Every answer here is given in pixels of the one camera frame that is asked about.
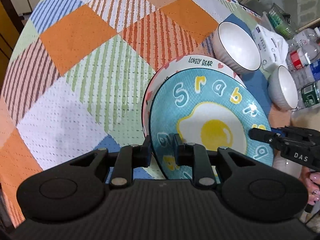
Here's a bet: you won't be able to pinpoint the teal fried egg plate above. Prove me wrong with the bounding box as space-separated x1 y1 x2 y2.
149 68 274 179

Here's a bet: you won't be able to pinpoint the white bowl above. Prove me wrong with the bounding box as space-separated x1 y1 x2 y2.
268 66 298 111
213 22 261 75

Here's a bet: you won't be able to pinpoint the pink bunny lovely bear plate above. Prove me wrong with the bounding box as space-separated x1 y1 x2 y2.
141 54 245 137

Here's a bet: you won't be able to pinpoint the right hand pink nails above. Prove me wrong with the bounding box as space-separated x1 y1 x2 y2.
299 166 320 205

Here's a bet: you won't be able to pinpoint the green label water bottle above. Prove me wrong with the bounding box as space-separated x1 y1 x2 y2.
297 81 319 109

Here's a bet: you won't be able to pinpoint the blue label water bottle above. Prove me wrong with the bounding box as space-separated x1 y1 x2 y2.
293 60 319 86

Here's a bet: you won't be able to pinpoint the red label water bottle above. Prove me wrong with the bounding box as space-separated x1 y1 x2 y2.
286 43 319 72

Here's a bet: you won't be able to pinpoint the colourful patchwork tablecloth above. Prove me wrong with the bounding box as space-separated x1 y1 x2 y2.
1 0 260 226

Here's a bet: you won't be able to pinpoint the tissue pack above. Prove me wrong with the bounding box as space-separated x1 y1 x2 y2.
251 24 289 73

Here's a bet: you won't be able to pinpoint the clear water bottle rear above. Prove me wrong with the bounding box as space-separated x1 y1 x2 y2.
287 27 320 50

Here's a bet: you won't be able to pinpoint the green plastic basket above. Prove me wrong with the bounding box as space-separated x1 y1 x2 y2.
267 3 296 40

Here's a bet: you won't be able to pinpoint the wooden yellow chair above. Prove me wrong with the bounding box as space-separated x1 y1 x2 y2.
0 0 24 88

